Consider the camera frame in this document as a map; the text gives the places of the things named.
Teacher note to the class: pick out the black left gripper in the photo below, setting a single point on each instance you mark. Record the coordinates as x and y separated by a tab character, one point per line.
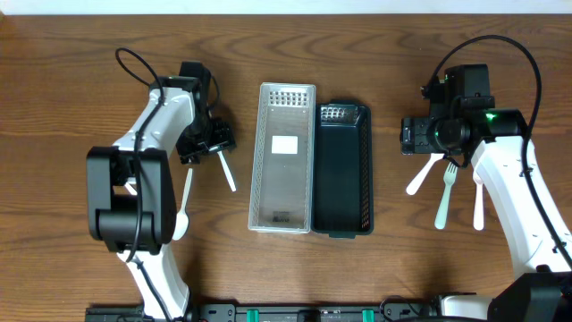
207	146

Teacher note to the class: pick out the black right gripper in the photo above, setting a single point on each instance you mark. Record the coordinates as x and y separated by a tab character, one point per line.
414	139

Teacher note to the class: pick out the white plastic spoon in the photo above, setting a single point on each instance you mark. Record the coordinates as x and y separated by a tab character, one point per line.
131	190
182	218
227	171

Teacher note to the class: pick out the mint green plastic fork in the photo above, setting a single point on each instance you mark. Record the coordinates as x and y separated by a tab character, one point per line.
449	179

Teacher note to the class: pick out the pink plastic spoon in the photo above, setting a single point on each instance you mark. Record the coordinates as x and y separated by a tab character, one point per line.
418	180

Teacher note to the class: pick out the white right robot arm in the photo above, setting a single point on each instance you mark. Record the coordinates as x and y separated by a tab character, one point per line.
539	240

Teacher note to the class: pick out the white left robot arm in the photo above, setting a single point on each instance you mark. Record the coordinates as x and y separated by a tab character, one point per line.
132	207

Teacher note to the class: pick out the clear plastic mesh basket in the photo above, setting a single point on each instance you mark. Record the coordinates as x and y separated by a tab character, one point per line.
281	193

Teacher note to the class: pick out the pink plastic fork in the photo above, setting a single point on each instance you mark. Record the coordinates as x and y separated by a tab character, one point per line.
478	217

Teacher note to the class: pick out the black plastic mesh basket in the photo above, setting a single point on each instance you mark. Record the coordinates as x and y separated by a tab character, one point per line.
343	196

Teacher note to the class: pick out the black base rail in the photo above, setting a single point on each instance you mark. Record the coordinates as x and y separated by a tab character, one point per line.
393	309

